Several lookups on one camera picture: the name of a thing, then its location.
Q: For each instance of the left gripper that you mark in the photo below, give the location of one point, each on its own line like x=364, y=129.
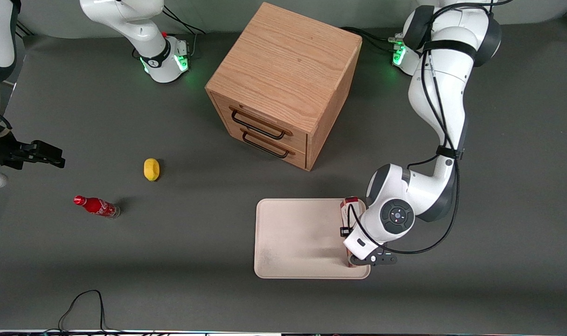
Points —
x=344, y=231

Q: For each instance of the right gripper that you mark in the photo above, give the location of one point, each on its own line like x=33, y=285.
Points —
x=2, y=152

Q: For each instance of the red cookie box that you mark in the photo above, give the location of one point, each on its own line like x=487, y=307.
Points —
x=349, y=212

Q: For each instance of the beige plastic tray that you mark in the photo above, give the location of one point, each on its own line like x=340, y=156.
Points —
x=302, y=238

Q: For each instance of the red cola bottle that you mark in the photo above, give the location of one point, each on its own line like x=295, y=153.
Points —
x=96, y=206

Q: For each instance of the yellow lemon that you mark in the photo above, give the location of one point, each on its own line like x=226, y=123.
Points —
x=151, y=169

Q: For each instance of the wooden drawer front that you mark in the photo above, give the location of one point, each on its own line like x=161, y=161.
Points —
x=276, y=151
x=264, y=119

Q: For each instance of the wooden drawer cabinet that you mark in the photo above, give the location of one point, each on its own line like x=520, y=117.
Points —
x=285, y=70

